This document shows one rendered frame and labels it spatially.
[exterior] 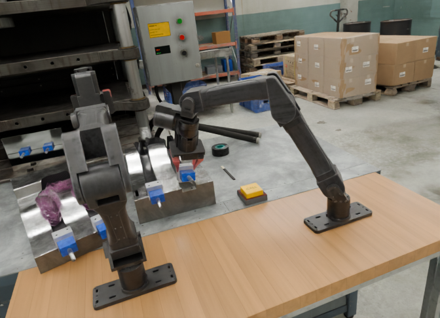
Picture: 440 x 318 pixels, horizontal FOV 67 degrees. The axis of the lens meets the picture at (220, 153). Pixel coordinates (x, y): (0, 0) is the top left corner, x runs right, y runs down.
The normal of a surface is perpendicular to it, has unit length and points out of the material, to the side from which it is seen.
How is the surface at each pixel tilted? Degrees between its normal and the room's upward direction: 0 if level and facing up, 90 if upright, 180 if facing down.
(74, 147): 63
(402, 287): 0
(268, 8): 90
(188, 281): 0
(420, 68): 90
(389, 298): 0
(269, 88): 90
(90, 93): 89
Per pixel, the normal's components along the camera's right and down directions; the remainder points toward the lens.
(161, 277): -0.11, -0.92
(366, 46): 0.33, 0.47
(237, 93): -0.21, 0.36
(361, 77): 0.29, 0.20
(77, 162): 0.25, -0.11
